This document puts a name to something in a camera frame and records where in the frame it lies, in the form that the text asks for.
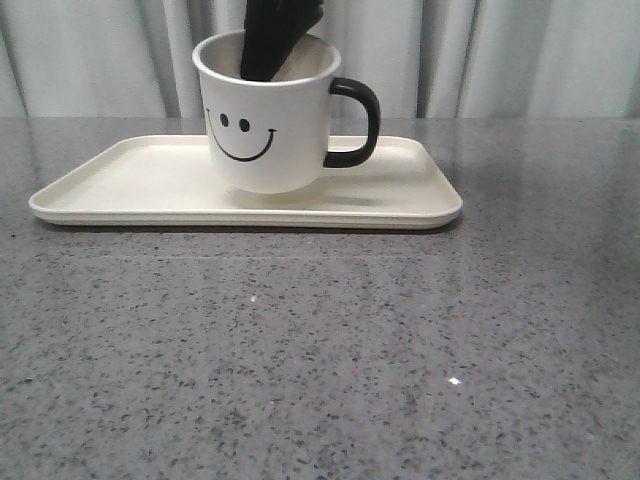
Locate grey-white pleated curtain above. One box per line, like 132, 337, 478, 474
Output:
1, 1, 639, 119

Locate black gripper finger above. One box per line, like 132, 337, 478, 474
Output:
240, 0, 306, 81
269, 0, 324, 80

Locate cream rectangular plastic tray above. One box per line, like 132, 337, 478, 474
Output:
29, 135, 463, 230

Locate white smiley mug black handle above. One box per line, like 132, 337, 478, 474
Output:
192, 31, 381, 194

